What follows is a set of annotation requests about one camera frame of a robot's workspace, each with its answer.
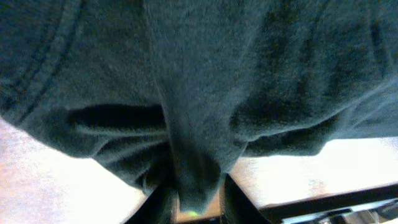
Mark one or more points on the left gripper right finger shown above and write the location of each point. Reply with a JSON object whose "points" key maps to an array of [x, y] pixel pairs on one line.
{"points": [[236, 207]]}

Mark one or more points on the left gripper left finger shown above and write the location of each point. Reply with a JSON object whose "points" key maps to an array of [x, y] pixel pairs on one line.
{"points": [[157, 209]]}

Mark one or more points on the dark green t-shirt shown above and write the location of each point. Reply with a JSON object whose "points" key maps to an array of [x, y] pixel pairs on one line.
{"points": [[186, 88]]}

